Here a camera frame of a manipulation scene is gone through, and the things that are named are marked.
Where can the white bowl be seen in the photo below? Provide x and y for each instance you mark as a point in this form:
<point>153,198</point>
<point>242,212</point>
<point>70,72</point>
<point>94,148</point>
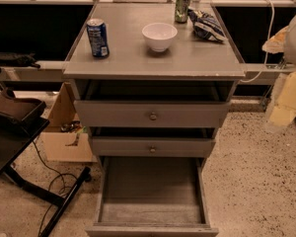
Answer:
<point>159,36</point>

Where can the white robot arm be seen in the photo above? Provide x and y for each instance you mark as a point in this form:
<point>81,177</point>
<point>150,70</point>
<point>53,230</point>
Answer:
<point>289,51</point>

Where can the cardboard box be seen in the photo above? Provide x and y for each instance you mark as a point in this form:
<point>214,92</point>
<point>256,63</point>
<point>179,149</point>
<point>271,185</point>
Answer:
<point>66,139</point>

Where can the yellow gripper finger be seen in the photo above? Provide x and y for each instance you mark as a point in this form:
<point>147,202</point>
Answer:
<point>276,43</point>

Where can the middle grey drawer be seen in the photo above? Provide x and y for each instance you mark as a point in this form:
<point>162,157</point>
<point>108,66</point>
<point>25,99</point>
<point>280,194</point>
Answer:
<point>156,142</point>

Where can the black stand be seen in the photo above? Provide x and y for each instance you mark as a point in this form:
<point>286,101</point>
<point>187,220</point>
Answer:
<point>20,124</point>

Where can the grey drawer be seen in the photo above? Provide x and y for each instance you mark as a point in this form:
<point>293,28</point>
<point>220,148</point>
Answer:
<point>156,142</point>
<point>151,197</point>
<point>181,104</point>

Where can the bottom grey drawer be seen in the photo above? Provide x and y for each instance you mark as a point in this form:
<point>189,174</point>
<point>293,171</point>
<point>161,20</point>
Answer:
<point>151,197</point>

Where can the green soda can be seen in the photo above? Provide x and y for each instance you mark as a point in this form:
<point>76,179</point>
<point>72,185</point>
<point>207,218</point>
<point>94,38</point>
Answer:
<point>181,10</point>

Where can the top grey drawer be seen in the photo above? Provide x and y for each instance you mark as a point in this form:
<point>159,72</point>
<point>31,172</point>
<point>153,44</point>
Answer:
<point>181,104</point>

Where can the blue pepsi can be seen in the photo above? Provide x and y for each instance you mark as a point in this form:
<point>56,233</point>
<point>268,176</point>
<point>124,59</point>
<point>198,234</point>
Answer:
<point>97,34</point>

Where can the blue chip bag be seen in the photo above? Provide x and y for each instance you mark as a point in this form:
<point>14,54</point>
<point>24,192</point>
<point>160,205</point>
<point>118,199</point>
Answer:
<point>205,26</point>

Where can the grey drawer cabinet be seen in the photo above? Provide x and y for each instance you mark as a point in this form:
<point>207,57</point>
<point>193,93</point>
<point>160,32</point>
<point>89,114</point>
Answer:
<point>187,59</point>

